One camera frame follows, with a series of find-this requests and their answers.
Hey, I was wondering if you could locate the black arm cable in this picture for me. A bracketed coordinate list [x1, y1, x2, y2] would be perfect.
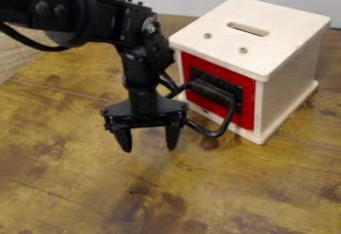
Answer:
[0, 20, 71, 53]

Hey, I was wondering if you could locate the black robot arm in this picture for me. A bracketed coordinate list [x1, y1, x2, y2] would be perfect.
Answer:
[0, 0, 187, 152]

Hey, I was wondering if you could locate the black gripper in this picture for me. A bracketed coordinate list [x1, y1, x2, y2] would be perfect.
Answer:
[102, 55, 187, 153]

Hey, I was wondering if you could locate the white wooden box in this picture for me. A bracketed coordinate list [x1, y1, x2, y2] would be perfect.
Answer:
[170, 0, 330, 144]

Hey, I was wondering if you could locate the red drawer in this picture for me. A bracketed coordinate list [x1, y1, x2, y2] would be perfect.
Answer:
[181, 53, 255, 130]

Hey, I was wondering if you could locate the black metal drawer handle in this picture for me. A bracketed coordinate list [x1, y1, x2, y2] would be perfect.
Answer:
[186, 79, 237, 137]

